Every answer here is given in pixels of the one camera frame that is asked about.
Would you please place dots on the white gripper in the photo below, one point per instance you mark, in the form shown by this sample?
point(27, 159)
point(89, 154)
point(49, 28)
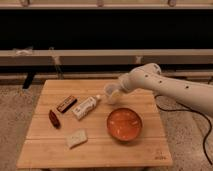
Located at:
point(113, 88)

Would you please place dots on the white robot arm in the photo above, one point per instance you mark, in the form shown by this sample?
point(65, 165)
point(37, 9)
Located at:
point(197, 96)

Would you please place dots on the white bottle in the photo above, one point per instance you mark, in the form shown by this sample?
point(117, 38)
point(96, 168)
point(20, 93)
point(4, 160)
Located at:
point(86, 106)

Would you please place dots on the orange bowl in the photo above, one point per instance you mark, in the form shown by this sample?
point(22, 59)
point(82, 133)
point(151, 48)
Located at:
point(124, 124)

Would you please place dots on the brown chocolate bar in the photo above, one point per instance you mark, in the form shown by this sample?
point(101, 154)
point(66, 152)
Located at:
point(66, 104)

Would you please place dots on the wooden table board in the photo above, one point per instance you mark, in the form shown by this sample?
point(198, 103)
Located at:
point(46, 146)

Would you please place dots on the dark red sausage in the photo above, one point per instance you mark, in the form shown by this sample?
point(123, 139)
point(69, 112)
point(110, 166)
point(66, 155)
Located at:
point(54, 120)

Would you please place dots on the grey metal rail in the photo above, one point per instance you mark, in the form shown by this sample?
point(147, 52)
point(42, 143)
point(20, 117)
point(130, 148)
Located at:
point(105, 57)

